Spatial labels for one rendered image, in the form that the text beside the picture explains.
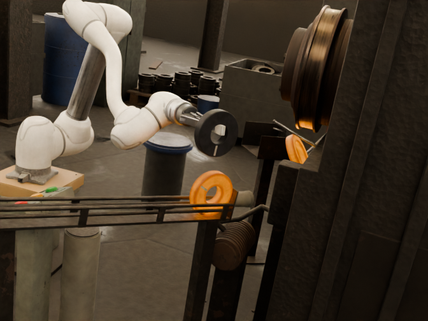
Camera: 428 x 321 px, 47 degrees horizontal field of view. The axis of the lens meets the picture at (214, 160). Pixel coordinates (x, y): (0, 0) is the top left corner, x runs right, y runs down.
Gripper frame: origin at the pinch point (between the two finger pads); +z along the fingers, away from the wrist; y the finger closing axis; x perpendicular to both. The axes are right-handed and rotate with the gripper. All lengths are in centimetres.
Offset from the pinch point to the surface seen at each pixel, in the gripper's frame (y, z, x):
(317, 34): -34.8, 2.9, 32.7
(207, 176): 3.7, 3.1, -15.2
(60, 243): 15, -99, -85
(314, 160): -25.2, 20.8, -6.1
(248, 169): -165, -171, -83
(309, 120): -39.2, 2.2, 2.5
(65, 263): 40, -20, -51
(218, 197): -2.7, 2.0, -23.6
